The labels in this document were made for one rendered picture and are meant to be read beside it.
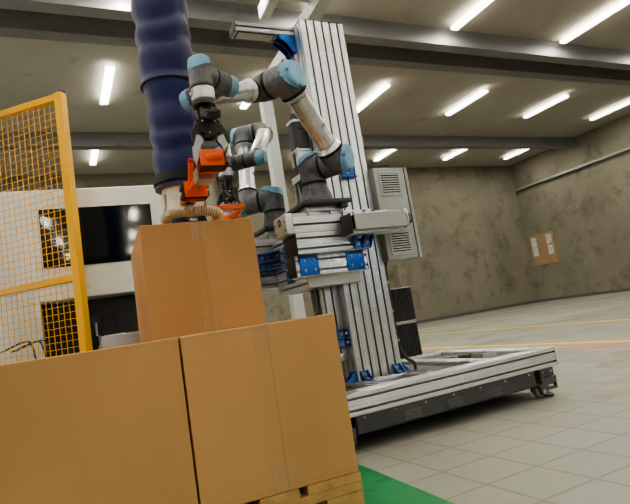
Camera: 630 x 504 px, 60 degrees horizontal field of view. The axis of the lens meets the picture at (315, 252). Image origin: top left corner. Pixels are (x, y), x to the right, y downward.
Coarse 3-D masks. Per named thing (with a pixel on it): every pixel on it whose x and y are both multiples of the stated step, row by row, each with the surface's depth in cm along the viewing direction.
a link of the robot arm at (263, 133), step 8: (256, 128) 298; (264, 128) 294; (256, 136) 290; (264, 136) 287; (272, 136) 296; (256, 144) 276; (264, 144) 280; (248, 152) 269; (256, 152) 267; (264, 152) 269; (248, 160) 267; (256, 160) 267; (264, 160) 267
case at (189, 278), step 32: (160, 224) 188; (192, 224) 192; (224, 224) 196; (160, 256) 186; (192, 256) 190; (224, 256) 194; (256, 256) 198; (160, 288) 184; (192, 288) 188; (224, 288) 192; (256, 288) 196; (160, 320) 182; (192, 320) 186; (224, 320) 190; (256, 320) 194
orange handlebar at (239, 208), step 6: (210, 156) 163; (216, 156) 164; (222, 156) 165; (192, 180) 186; (192, 186) 188; (198, 186) 190; (204, 186) 191; (180, 204) 215; (192, 204) 216; (234, 204) 235; (240, 204) 236; (222, 210) 234; (240, 210) 240; (234, 216) 251
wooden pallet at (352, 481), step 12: (336, 480) 133; (348, 480) 134; (360, 480) 136; (288, 492) 128; (300, 492) 134; (312, 492) 130; (324, 492) 132; (336, 492) 133; (348, 492) 134; (360, 492) 135
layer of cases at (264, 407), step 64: (320, 320) 139; (0, 384) 111; (64, 384) 115; (128, 384) 120; (192, 384) 125; (256, 384) 130; (320, 384) 136; (0, 448) 109; (64, 448) 113; (128, 448) 117; (192, 448) 124; (256, 448) 128; (320, 448) 133
